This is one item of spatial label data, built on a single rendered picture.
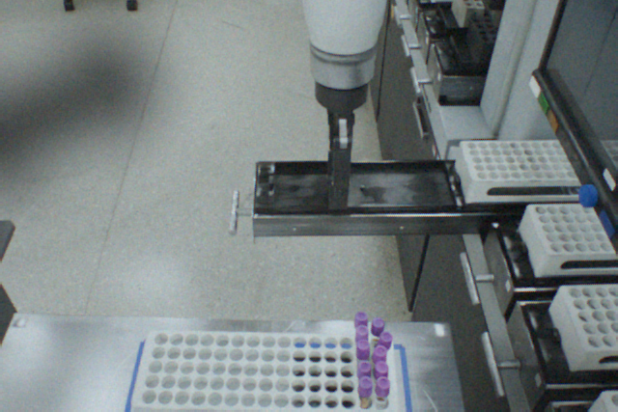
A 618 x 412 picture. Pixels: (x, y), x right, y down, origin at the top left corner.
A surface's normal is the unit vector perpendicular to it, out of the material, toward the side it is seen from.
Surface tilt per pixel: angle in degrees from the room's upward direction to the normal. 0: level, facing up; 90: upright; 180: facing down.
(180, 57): 0
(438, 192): 0
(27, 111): 0
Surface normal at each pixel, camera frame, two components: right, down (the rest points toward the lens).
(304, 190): 0.00, -0.73
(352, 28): 0.15, 0.74
